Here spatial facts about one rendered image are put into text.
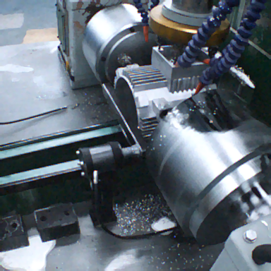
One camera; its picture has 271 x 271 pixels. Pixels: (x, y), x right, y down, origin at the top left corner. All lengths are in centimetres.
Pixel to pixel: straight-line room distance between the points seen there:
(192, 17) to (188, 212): 37
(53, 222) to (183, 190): 34
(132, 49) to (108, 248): 52
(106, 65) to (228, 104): 41
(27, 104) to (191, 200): 81
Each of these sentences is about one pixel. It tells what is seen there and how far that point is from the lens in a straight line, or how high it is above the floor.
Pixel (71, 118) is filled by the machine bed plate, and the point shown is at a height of 80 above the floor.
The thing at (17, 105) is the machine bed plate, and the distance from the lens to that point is 118.
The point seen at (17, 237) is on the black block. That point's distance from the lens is 74.
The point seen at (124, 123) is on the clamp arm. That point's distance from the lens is 69.
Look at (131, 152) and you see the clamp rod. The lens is 64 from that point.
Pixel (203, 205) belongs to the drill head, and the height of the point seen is 108.
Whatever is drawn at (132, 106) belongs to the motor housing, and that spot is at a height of 97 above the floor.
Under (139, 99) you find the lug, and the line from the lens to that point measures 66.
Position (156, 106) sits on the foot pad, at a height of 107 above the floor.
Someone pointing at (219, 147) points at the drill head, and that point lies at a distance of 49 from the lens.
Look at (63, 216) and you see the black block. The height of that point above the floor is 86.
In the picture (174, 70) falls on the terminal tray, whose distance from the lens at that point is 68.
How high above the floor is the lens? 147
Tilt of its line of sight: 42 degrees down
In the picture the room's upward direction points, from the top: 5 degrees clockwise
